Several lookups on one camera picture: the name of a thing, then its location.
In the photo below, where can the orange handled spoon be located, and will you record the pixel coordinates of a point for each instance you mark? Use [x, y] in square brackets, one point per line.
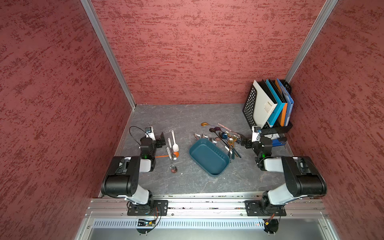
[168, 155]

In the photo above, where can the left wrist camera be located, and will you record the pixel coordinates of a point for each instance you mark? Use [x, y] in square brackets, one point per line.
[149, 132]

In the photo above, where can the right corner aluminium post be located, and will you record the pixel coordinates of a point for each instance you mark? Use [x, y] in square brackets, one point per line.
[316, 28]

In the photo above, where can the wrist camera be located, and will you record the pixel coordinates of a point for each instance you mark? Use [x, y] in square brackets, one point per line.
[256, 133]
[149, 132]

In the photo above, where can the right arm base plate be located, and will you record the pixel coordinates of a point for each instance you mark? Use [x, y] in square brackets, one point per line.
[263, 209]

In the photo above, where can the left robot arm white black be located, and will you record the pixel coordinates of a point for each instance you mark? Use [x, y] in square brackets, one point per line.
[122, 177]

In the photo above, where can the orange folder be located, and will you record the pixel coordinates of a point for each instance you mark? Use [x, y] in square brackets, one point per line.
[282, 116]

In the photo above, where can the aluminium front rail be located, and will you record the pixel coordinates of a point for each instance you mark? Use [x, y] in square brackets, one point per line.
[208, 206]

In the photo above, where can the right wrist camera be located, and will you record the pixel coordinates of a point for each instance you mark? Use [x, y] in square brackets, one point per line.
[256, 133]

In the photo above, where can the corner aluminium post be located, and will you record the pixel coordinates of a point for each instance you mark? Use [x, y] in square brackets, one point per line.
[97, 26]
[316, 28]

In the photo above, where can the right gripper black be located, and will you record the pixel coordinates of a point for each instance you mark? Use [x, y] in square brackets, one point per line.
[248, 142]

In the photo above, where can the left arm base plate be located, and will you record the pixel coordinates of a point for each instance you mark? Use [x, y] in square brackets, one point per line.
[147, 207]

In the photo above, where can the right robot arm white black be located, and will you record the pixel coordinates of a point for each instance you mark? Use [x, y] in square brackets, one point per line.
[302, 178]

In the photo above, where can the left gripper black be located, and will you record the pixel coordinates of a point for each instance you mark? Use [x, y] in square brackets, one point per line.
[158, 141]

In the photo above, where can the copper bowl spoon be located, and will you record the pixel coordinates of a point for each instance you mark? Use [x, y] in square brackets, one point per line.
[173, 167]

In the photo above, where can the purple iridescent spoon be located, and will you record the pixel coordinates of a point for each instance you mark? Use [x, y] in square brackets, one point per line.
[218, 131]

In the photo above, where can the gold spoon at back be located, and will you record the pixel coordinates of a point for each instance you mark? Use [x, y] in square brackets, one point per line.
[204, 124]

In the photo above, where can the perforated cable tray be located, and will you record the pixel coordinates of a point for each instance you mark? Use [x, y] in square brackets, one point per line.
[215, 224]

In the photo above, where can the teal folder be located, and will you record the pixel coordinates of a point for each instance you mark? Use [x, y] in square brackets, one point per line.
[280, 104]

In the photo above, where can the blue folder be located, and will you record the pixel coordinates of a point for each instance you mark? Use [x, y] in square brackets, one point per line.
[289, 100]

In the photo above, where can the left corner aluminium post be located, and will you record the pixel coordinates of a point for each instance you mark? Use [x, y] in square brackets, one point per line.
[97, 26]

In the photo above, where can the white plastic spoon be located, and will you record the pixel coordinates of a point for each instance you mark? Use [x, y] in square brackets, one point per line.
[175, 145]

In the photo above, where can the black mesh file rack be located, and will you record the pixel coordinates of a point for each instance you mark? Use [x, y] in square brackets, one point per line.
[249, 108]

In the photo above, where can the white folder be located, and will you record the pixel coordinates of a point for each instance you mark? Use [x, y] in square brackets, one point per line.
[264, 106]

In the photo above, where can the teal plastic storage box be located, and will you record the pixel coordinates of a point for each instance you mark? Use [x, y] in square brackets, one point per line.
[209, 157]

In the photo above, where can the gold spoon teal handle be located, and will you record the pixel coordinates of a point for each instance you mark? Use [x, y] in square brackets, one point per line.
[231, 147]

